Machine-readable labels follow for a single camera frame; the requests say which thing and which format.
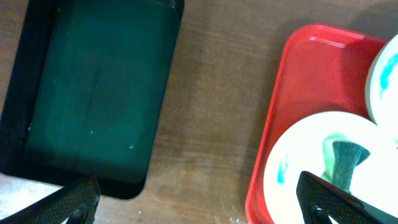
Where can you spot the pale green plate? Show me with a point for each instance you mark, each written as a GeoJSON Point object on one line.
{"type": "Point", "coordinates": [381, 89]}

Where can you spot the red plastic tray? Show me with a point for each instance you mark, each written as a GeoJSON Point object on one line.
{"type": "Point", "coordinates": [322, 68]}

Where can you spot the white plate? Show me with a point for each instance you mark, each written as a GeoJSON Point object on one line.
{"type": "Point", "coordinates": [308, 146]}

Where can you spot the black rectangular tray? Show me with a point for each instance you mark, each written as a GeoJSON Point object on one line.
{"type": "Point", "coordinates": [86, 91]}

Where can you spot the green yellow sponge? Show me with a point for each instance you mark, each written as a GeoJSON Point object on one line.
{"type": "Point", "coordinates": [341, 156]}

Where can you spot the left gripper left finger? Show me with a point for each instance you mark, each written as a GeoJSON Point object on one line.
{"type": "Point", "coordinates": [76, 202]}

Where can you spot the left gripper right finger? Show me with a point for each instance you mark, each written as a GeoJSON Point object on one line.
{"type": "Point", "coordinates": [322, 202]}

